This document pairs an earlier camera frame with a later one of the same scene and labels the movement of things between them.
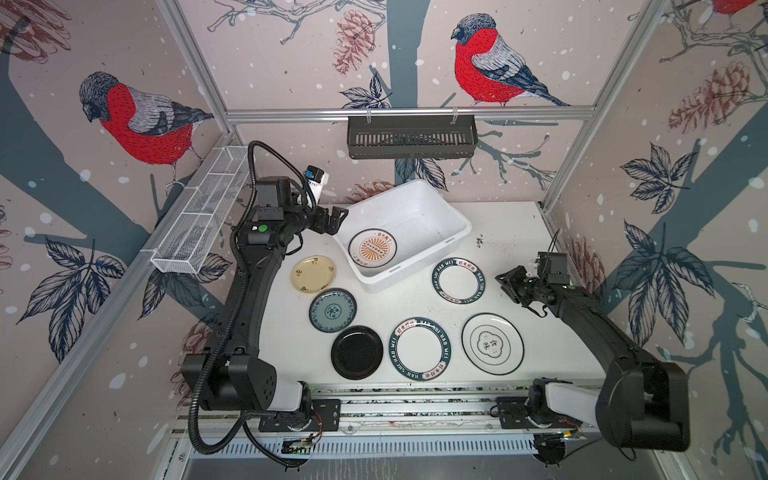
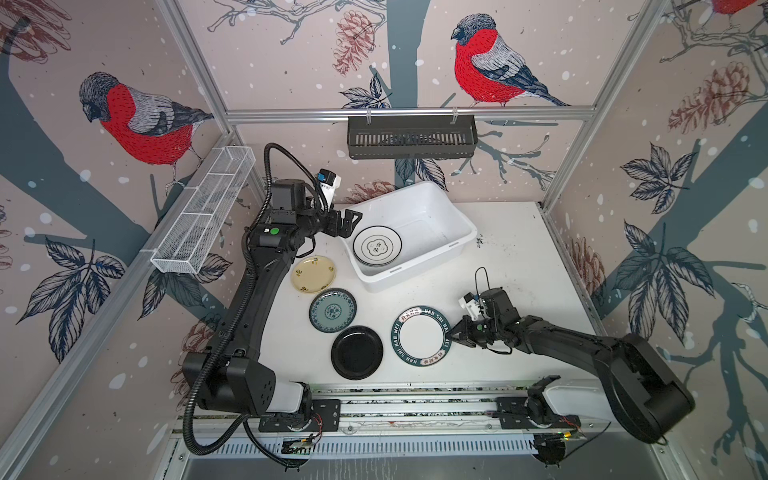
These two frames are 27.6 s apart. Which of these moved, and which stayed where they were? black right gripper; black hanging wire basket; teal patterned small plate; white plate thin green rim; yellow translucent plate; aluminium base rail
Moved: black right gripper; white plate thin green rim
Stayed: teal patterned small plate; yellow translucent plate; aluminium base rail; black hanging wire basket
